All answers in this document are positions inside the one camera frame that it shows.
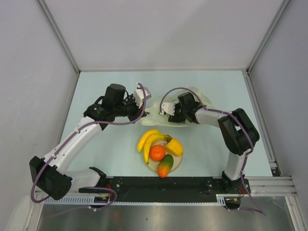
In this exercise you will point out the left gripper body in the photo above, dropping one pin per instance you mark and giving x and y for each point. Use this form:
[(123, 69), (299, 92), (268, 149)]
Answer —
[(132, 110)]

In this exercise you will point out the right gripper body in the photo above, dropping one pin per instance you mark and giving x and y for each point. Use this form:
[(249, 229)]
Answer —
[(180, 115)]

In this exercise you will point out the pale green plastic bag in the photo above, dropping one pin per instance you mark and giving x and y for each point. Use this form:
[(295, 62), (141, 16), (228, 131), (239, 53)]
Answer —
[(154, 118)]

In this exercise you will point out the yellow fake banana bunch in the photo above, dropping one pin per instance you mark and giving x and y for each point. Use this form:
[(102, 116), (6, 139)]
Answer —
[(147, 140)]

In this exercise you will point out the yellow fake bell pepper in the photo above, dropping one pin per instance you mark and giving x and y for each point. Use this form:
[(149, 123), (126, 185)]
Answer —
[(174, 147)]

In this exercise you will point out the small orange fake fruit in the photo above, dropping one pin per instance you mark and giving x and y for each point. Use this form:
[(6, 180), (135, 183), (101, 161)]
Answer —
[(165, 166)]

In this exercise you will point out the pink ceramic plate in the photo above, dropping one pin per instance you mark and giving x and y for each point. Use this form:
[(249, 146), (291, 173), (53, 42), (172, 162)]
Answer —
[(153, 164)]

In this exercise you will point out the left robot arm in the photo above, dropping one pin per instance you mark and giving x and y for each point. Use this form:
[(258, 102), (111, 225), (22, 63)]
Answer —
[(50, 173)]

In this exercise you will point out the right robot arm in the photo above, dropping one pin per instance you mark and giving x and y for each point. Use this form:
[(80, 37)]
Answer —
[(238, 132)]

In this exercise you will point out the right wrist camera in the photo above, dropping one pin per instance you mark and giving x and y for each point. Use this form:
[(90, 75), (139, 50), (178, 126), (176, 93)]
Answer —
[(167, 109)]

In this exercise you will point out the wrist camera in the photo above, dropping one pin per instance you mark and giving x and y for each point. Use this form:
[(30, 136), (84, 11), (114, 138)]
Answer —
[(140, 94), (167, 109)]

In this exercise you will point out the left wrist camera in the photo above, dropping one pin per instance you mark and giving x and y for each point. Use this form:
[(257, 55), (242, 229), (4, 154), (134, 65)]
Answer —
[(140, 94)]

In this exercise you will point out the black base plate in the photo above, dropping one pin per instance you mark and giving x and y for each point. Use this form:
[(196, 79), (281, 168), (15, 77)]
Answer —
[(172, 189)]

